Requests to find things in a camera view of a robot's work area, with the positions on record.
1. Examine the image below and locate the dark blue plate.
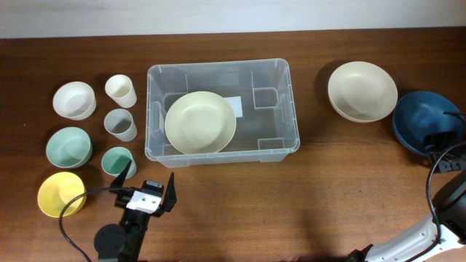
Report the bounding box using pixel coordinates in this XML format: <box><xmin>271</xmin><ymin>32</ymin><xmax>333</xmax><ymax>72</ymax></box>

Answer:
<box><xmin>392</xmin><ymin>91</ymin><xmax>465</xmax><ymax>156</ymax></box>

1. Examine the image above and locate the right black cable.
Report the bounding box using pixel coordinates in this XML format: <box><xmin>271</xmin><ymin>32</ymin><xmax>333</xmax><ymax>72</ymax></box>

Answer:
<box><xmin>403</xmin><ymin>111</ymin><xmax>466</xmax><ymax>262</ymax></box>

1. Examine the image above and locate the black cable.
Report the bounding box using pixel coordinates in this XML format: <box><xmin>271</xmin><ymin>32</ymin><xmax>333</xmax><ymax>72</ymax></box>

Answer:
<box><xmin>58</xmin><ymin>186</ymin><xmax>129</xmax><ymax>262</ymax></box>
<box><xmin>403</xmin><ymin>111</ymin><xmax>466</xmax><ymax>262</ymax></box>

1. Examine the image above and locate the yellow bowl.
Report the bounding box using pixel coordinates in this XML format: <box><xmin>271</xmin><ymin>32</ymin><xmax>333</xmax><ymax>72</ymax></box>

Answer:
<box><xmin>37</xmin><ymin>172</ymin><xmax>87</xmax><ymax>218</ymax></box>

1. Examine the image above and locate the white label in container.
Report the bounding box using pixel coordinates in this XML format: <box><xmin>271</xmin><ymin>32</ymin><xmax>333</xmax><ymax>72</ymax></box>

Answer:
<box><xmin>226</xmin><ymin>96</ymin><xmax>243</xmax><ymax>118</ymax></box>

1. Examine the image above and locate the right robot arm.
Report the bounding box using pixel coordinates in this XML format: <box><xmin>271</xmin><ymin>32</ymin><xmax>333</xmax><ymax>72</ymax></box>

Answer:
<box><xmin>346</xmin><ymin>131</ymin><xmax>465</xmax><ymax>262</ymax></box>

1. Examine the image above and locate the clear plastic storage container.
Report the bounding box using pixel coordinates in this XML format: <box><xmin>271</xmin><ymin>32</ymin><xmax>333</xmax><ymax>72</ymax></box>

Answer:
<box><xmin>144</xmin><ymin>58</ymin><xmax>300</xmax><ymax>168</ymax></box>

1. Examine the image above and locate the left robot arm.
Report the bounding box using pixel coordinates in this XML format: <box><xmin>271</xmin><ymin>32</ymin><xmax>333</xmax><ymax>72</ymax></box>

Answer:
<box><xmin>94</xmin><ymin>160</ymin><xmax>177</xmax><ymax>261</ymax></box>

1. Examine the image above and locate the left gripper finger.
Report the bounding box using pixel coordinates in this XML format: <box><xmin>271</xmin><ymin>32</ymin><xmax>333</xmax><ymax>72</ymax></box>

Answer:
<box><xmin>162</xmin><ymin>172</ymin><xmax>177</xmax><ymax>213</ymax></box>
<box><xmin>110</xmin><ymin>159</ymin><xmax>132</xmax><ymax>188</ymax></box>

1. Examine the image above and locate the cream white cup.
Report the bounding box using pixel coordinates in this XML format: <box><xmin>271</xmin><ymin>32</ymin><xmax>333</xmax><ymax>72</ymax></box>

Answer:
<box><xmin>105</xmin><ymin>74</ymin><xmax>137</xmax><ymax>108</ymax></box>

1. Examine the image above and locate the left black cable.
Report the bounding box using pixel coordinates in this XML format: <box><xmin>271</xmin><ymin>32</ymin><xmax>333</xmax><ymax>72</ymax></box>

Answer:
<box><xmin>58</xmin><ymin>186</ymin><xmax>129</xmax><ymax>262</ymax></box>

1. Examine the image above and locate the cream plate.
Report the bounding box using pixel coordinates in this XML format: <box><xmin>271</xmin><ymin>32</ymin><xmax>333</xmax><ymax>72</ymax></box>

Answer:
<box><xmin>165</xmin><ymin>91</ymin><xmax>237</xmax><ymax>154</ymax></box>
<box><xmin>328</xmin><ymin>61</ymin><xmax>398</xmax><ymax>123</ymax></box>

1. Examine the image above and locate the white small bowl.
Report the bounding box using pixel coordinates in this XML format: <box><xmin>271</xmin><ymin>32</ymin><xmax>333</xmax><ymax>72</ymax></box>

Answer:
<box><xmin>52</xmin><ymin>82</ymin><xmax>97</xmax><ymax>121</ymax></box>

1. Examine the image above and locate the grey translucent cup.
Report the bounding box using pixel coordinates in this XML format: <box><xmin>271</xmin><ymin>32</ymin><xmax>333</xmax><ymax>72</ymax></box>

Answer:
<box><xmin>103</xmin><ymin>108</ymin><xmax>138</xmax><ymax>142</ymax></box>

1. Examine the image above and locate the mint green bowl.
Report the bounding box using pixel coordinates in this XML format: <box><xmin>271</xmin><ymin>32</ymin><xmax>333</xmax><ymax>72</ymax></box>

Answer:
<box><xmin>46</xmin><ymin>127</ymin><xmax>92</xmax><ymax>168</ymax></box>

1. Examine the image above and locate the mint green cup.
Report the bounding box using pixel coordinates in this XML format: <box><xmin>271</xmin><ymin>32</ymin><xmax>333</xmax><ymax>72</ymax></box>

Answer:
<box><xmin>101</xmin><ymin>147</ymin><xmax>137</xmax><ymax>179</ymax></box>

